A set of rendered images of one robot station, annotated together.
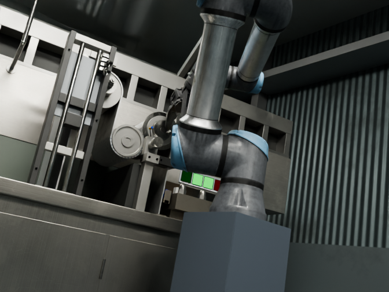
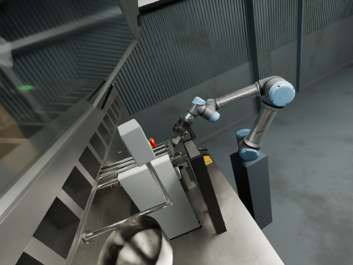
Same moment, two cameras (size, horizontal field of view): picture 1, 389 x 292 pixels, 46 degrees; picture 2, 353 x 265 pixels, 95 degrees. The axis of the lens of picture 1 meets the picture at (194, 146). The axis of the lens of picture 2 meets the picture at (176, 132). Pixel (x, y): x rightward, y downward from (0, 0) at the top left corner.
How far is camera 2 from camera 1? 189 cm
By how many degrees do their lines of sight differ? 77
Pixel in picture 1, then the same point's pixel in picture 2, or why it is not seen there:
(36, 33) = (55, 187)
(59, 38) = (64, 165)
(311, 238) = not seen: hidden behind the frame
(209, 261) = (261, 170)
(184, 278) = (253, 179)
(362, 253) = (134, 116)
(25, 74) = (92, 221)
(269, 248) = not seen: hidden behind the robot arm
